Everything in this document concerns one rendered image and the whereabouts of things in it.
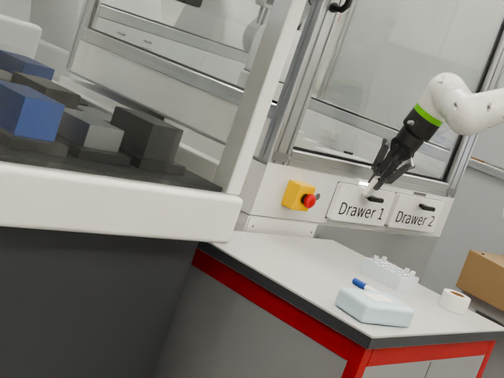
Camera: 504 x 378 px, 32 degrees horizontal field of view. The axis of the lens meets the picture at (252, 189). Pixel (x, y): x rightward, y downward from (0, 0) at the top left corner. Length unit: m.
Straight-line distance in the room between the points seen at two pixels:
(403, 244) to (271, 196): 0.75
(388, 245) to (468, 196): 1.59
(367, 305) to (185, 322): 0.49
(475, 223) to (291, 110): 2.24
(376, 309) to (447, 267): 2.64
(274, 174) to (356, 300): 0.59
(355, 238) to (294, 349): 0.88
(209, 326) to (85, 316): 0.36
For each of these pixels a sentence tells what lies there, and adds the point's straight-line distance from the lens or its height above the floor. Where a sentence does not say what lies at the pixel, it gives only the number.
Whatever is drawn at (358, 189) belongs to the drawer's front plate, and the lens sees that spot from 2.57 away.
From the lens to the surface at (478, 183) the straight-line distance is 4.38.
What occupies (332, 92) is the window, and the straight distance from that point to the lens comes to 2.38.
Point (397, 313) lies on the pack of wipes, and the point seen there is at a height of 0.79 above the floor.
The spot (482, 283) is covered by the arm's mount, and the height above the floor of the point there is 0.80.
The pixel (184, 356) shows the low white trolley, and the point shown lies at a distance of 2.08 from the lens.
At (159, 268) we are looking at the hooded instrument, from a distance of 1.85.
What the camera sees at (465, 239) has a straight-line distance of 4.38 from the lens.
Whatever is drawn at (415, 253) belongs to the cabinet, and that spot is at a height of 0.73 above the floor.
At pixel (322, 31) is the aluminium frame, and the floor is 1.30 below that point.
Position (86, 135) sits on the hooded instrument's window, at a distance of 1.53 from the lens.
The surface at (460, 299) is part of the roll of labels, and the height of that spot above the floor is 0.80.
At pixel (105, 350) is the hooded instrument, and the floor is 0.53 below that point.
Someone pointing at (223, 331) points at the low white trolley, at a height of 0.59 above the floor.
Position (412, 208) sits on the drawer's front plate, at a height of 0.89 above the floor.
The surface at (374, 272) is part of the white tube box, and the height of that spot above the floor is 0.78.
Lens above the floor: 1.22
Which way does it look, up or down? 9 degrees down
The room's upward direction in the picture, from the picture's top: 19 degrees clockwise
